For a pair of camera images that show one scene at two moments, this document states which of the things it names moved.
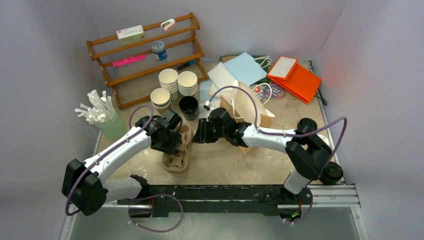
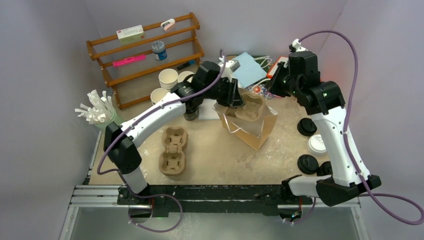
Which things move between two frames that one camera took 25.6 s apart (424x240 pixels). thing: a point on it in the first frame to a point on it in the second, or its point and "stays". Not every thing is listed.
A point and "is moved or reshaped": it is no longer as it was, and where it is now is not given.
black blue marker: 190,62 stays
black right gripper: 202,135 to 273,86
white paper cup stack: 168,78 stays
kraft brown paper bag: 246,108 is moved or reshaped
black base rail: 218,199 stays
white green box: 131,34 stays
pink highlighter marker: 128,60 stays
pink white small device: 167,24 stays
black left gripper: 176,138 to 233,99
